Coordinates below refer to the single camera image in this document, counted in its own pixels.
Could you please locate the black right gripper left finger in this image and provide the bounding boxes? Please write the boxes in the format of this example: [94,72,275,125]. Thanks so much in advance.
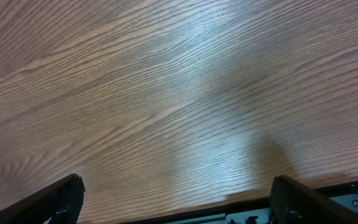
[0,174,85,224]

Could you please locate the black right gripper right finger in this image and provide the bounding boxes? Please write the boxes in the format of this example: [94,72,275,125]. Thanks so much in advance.
[270,175,358,224]

